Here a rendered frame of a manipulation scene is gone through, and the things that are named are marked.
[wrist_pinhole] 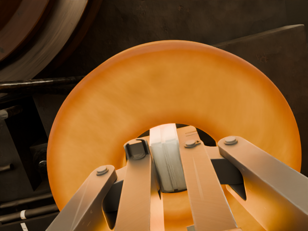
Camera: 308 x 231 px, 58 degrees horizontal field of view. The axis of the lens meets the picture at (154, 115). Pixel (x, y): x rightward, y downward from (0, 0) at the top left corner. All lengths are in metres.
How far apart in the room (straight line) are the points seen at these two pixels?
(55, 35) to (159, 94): 0.24
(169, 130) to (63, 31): 0.25
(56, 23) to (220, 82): 0.26
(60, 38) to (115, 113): 0.23
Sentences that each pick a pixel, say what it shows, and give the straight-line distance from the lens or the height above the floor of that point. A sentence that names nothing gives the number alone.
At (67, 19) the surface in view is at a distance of 0.37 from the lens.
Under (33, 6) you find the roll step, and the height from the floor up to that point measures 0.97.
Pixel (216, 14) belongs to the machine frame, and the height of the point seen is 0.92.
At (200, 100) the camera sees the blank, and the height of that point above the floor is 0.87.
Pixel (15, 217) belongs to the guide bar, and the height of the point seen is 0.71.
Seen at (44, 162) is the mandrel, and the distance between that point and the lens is 0.55.
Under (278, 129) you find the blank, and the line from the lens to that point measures 0.17.
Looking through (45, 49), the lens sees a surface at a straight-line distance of 0.38.
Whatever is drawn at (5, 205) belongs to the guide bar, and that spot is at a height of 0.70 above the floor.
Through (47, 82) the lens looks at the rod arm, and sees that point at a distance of 0.35.
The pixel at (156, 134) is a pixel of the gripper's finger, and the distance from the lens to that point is 0.15.
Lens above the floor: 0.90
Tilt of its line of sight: 15 degrees down
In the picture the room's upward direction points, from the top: 15 degrees counter-clockwise
